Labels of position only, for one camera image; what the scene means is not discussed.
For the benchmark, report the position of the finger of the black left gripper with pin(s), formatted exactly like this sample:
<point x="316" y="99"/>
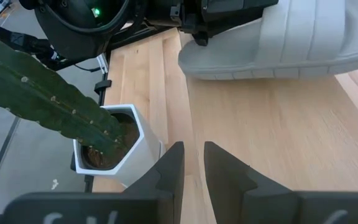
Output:
<point x="201" y="39"/>

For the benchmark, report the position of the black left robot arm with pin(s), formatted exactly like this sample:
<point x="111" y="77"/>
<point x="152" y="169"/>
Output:
<point x="79" y="31"/>

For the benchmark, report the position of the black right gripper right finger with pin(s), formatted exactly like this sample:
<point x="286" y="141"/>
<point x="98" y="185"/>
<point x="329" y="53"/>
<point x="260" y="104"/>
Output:
<point x="275" y="208"/>

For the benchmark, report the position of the green cactus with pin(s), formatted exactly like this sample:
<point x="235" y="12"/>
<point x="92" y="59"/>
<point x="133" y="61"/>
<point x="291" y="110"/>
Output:
<point x="42" y="93"/>

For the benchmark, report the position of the white hexagonal planter pot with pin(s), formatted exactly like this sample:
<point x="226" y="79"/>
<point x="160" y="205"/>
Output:
<point x="141" y="158"/>

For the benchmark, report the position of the brown potting soil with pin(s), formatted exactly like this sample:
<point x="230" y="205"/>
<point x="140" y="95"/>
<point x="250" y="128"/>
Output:
<point x="130" y="133"/>

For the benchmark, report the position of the black table clamp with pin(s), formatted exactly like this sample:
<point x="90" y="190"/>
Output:
<point x="102" y="86"/>

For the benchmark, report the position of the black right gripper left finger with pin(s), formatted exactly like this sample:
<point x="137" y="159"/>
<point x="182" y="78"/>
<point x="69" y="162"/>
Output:
<point x="120" y="208"/>

